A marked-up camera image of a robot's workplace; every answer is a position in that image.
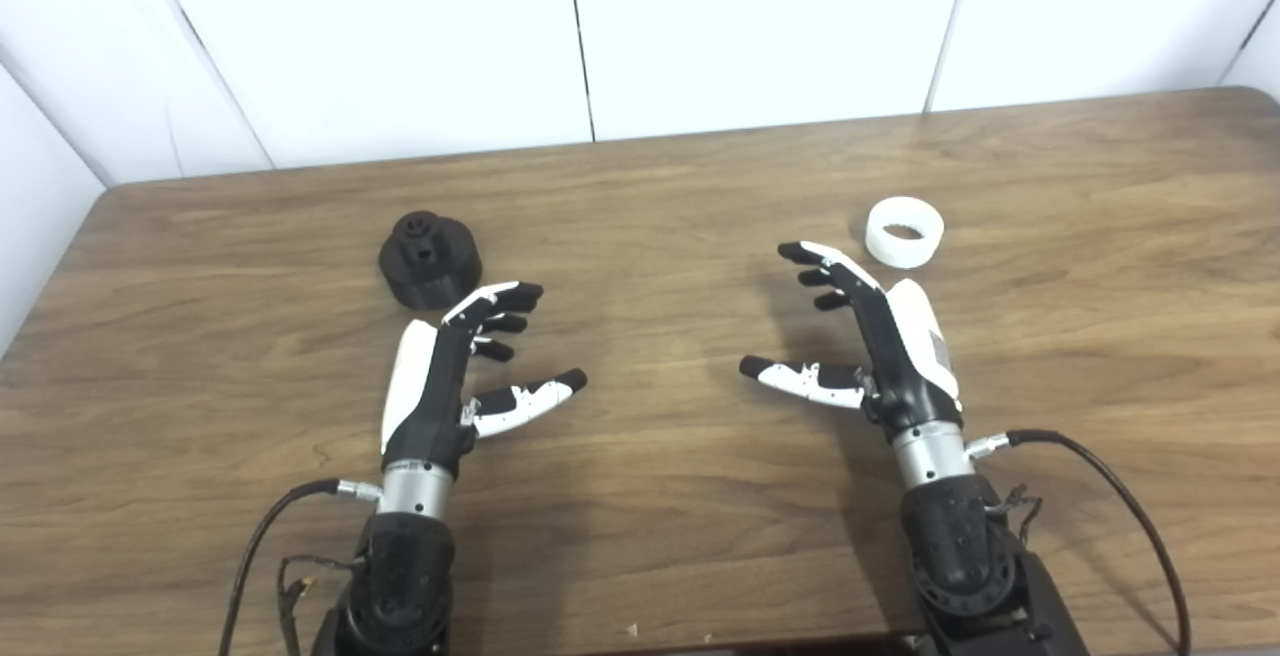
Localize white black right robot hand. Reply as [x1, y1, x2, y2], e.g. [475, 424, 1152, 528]
[739, 241, 966, 443]

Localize thin left arm wires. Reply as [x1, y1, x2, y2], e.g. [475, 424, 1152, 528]
[276, 554, 369, 656]

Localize thin right arm wires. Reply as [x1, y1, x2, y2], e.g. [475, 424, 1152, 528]
[984, 483, 1044, 549]

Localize thin arm wires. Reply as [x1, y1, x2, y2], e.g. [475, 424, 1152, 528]
[984, 483, 1044, 549]
[276, 554, 369, 656]

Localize white plastic ring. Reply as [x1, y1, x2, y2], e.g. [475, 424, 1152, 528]
[864, 196, 945, 270]

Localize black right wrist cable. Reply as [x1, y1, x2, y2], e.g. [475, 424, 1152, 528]
[964, 428, 1193, 656]

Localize round black plastic part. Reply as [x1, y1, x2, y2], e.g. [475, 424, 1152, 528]
[378, 211, 485, 313]

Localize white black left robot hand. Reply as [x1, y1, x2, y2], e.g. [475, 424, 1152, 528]
[380, 281, 589, 478]

